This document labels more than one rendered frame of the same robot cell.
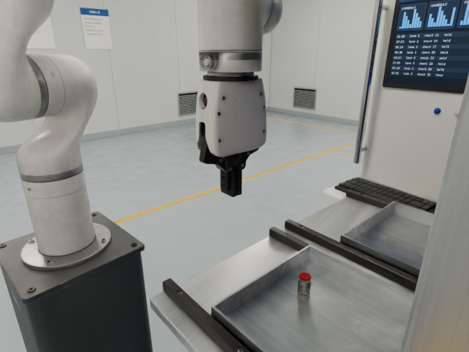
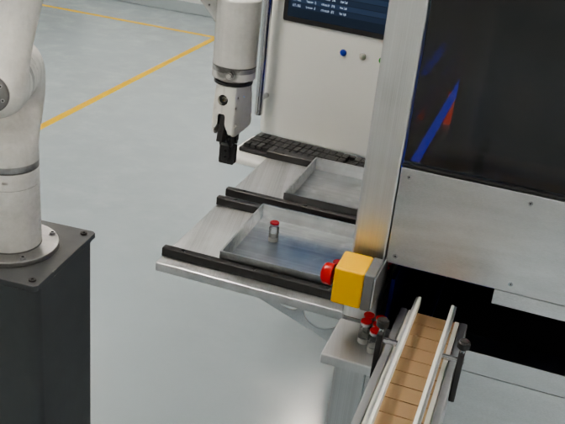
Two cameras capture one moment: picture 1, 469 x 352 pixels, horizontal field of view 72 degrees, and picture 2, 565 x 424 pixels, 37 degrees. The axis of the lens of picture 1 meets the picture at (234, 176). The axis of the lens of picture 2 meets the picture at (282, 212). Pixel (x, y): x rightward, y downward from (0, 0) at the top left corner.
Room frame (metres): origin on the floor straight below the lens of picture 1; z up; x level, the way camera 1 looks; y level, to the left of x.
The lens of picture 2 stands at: (-0.95, 0.73, 1.74)
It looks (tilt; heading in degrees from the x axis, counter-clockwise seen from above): 26 degrees down; 328
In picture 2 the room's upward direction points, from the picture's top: 6 degrees clockwise
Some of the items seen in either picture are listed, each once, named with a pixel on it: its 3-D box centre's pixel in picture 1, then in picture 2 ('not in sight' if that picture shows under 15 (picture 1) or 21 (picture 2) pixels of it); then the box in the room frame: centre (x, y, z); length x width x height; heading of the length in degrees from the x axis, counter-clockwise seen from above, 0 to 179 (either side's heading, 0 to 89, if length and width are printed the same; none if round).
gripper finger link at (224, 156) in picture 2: (222, 175); (224, 149); (0.45, 0.02, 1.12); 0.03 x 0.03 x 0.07; 42
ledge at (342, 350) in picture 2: not in sight; (366, 349); (0.05, -0.10, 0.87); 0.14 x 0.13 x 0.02; 42
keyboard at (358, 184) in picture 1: (395, 199); (308, 155); (1.01, -0.55, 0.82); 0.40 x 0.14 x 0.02; 36
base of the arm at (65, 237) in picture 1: (61, 210); (10, 204); (0.66, 0.39, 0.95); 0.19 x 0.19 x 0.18
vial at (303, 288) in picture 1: (303, 287); (273, 231); (0.46, -0.12, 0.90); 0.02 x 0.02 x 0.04
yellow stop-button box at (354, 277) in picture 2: not in sight; (356, 280); (0.09, -0.08, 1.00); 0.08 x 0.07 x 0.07; 42
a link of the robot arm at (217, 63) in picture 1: (229, 63); (233, 71); (0.46, 0.01, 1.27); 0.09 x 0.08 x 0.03; 132
